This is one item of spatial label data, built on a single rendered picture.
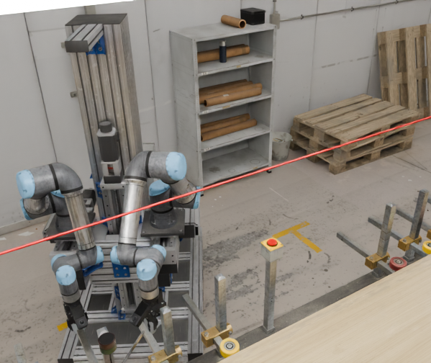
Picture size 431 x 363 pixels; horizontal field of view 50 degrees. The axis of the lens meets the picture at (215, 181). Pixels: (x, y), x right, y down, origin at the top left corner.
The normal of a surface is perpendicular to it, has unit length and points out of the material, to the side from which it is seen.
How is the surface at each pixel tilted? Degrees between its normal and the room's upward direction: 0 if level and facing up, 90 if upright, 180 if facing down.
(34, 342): 0
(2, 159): 90
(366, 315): 0
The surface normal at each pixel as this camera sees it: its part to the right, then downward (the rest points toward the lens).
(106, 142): 0.03, 0.50
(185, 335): -0.03, -0.87
